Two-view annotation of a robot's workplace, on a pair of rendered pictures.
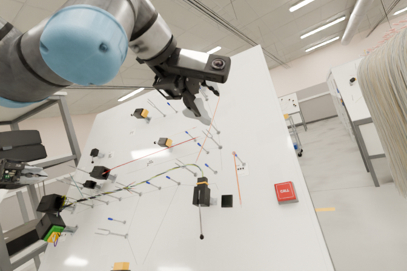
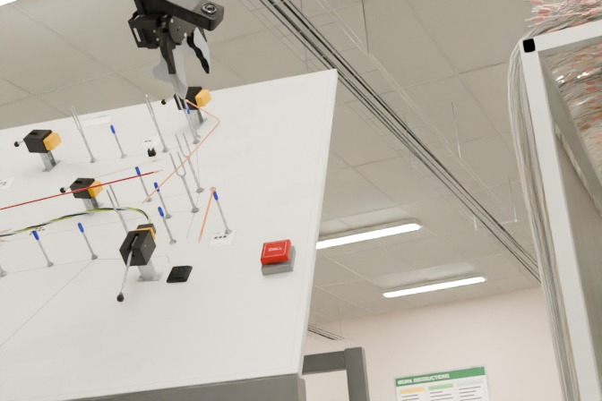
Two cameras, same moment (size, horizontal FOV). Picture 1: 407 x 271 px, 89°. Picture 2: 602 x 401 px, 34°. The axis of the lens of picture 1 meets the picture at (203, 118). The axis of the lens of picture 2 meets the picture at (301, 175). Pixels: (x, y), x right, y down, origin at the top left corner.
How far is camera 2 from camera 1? 1.26 m
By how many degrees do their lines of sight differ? 19
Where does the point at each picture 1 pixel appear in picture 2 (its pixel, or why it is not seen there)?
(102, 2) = not seen: outside the picture
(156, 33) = not seen: outside the picture
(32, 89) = not seen: outside the picture
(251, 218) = (212, 291)
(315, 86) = not seen: outside the picture
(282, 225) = (256, 296)
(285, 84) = (549, 371)
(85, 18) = not seen: outside the picture
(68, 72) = not seen: outside the picture
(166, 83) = (147, 19)
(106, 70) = not seen: outside the picture
